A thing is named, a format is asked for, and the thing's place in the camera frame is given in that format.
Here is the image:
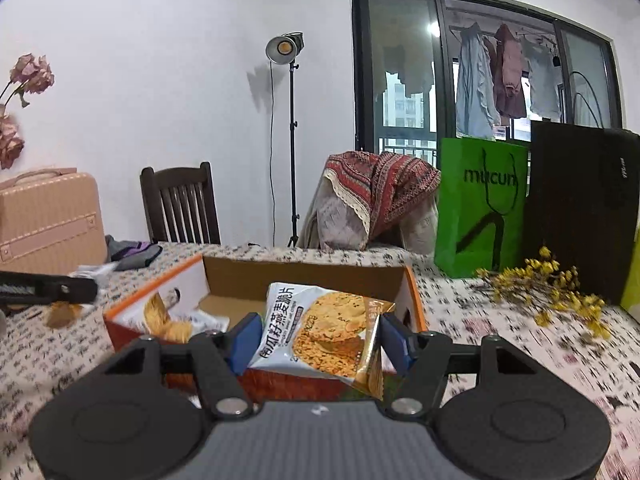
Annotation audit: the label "dried pink flowers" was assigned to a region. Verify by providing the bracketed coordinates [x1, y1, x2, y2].
[0, 53, 55, 171]

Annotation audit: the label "red patterned throw cloth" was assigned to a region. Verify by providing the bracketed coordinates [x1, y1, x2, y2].
[322, 151, 442, 251]

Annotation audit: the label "pink hard-shell suitcase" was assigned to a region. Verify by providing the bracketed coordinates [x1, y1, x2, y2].
[0, 167, 108, 277]

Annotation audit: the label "black paper bag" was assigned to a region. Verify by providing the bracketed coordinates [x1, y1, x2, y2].
[522, 71, 640, 307]

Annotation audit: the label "light blue hanging shirt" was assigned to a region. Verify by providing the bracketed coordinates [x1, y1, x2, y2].
[454, 22, 502, 139]

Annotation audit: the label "studio light on stand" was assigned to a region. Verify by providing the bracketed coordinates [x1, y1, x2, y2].
[265, 31, 306, 248]

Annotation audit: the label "white orange biscuit packet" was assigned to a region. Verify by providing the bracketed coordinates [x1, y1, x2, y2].
[247, 282, 397, 402]

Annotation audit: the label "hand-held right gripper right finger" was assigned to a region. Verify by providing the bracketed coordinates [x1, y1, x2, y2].
[379, 312, 538, 421]

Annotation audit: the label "purple grey cloth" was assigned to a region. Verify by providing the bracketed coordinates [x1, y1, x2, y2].
[105, 235, 164, 272]

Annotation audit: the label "small brown snack packet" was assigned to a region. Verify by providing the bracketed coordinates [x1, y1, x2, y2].
[47, 303, 81, 330]

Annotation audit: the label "dark wooden chair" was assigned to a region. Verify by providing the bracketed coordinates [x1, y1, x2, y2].
[140, 161, 222, 245]

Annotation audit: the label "yellow flower branch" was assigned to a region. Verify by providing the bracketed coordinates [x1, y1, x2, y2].
[475, 246, 614, 342]

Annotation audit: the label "maroon hanging jacket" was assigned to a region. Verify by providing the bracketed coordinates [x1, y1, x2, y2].
[491, 23, 529, 122]

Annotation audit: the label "green paper bag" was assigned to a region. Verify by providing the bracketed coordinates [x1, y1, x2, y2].
[433, 137, 530, 280]

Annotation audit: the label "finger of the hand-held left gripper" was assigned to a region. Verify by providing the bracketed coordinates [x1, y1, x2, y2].
[0, 270, 99, 307]

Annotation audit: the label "black framed glass door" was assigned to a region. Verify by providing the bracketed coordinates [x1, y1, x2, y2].
[350, 0, 626, 161]

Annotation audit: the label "white biscuit snack packet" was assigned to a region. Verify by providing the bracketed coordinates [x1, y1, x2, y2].
[142, 292, 231, 344]

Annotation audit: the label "pale grey hanging shirt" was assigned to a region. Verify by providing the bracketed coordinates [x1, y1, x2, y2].
[521, 35, 564, 122]

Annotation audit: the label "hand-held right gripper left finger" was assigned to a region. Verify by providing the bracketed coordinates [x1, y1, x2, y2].
[102, 312, 264, 421]

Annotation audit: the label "beige covered armchair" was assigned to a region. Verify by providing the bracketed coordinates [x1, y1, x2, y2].
[299, 180, 441, 256]

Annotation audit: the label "orange cardboard box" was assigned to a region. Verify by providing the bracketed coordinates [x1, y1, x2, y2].
[103, 254, 429, 404]

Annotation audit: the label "grey hanging garment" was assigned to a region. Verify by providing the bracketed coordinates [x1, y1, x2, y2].
[382, 42, 436, 100]

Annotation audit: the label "yellow-green bag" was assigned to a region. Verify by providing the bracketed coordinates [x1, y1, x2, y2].
[620, 230, 640, 312]

